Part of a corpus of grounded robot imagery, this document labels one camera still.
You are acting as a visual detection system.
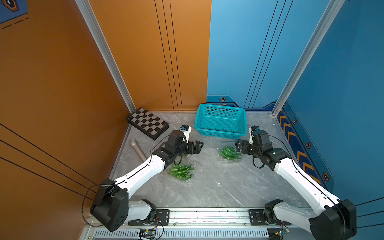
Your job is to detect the clear pepper container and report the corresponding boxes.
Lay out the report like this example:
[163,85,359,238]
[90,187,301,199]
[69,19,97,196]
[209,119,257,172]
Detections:
[169,163,195,181]
[219,146,244,162]

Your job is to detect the teal plastic basket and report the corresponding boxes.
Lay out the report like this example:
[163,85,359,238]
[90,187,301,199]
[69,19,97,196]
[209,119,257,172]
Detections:
[195,104,248,140]

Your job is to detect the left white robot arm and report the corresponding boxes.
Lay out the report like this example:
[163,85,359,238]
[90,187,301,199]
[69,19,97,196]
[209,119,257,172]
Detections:
[90,125,204,232]

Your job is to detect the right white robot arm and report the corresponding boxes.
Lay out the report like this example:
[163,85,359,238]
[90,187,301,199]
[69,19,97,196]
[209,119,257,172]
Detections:
[236,126,357,240]

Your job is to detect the clear pepper container front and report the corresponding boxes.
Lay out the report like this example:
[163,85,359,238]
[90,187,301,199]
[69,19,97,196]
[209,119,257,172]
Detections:
[169,163,195,181]

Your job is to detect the black white checkerboard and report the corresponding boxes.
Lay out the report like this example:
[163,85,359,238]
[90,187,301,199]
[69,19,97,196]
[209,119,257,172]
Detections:
[126,108,169,140]

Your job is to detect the right circuit board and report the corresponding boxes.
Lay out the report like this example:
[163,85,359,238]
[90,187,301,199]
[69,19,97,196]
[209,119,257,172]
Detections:
[275,229,290,236]

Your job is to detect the circuit board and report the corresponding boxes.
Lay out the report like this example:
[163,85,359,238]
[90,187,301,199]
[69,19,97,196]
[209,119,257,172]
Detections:
[275,229,290,236]
[138,229,157,240]

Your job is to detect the left circuit board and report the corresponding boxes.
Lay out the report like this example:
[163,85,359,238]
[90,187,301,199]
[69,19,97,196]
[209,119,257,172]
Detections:
[138,229,157,240]

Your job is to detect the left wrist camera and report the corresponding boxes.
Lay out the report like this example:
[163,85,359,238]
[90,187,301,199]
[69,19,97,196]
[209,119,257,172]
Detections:
[180,125,192,143]

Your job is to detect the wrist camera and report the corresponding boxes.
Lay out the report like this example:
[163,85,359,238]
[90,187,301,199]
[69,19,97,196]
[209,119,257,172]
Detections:
[248,125,260,144]
[180,125,192,143]

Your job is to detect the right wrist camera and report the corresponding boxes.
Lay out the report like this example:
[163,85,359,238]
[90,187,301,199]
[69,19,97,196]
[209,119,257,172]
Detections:
[248,125,260,144]

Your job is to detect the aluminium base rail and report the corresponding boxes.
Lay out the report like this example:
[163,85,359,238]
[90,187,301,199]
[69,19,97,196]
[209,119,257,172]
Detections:
[80,208,314,240]

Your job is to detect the left aluminium frame post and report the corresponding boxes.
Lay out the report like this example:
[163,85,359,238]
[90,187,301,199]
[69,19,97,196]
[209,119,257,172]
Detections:
[75,0,136,113]

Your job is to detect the aluminium frame post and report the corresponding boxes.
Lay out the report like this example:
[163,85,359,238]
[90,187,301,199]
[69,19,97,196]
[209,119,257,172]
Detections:
[272,0,345,118]
[75,0,136,113]

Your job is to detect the right aluminium frame post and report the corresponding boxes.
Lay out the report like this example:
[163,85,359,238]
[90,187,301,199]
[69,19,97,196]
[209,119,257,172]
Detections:
[272,0,345,118]

